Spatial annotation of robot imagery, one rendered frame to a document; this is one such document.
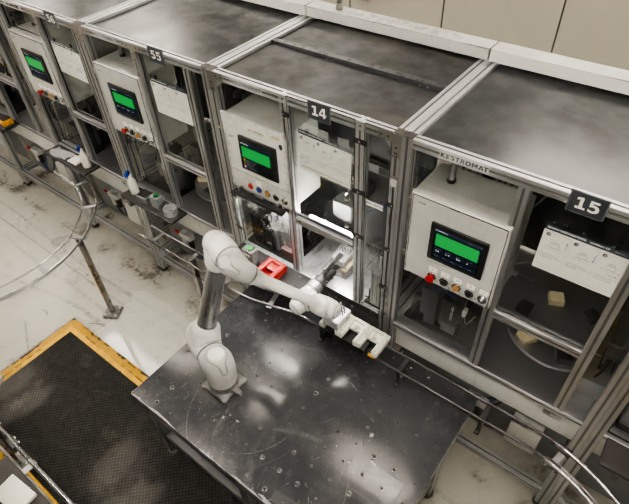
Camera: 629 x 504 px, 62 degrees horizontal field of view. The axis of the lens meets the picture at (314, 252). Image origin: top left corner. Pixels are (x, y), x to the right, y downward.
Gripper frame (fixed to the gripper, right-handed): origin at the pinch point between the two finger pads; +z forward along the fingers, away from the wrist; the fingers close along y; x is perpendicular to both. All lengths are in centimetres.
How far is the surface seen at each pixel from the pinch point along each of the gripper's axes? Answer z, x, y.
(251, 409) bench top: -91, -8, -24
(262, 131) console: -7, 34, 81
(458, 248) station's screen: -10, -73, 64
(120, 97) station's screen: -11, 146, 68
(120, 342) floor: -92, 141, -92
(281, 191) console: -10, 26, 49
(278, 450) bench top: -99, -33, -23
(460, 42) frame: 75, -25, 101
